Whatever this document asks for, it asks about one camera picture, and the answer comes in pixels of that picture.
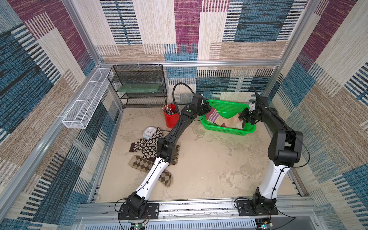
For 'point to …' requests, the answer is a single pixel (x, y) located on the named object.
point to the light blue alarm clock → (148, 132)
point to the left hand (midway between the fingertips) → (214, 106)
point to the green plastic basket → (224, 108)
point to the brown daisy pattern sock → (150, 149)
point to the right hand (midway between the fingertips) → (241, 117)
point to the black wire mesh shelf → (143, 85)
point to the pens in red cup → (168, 109)
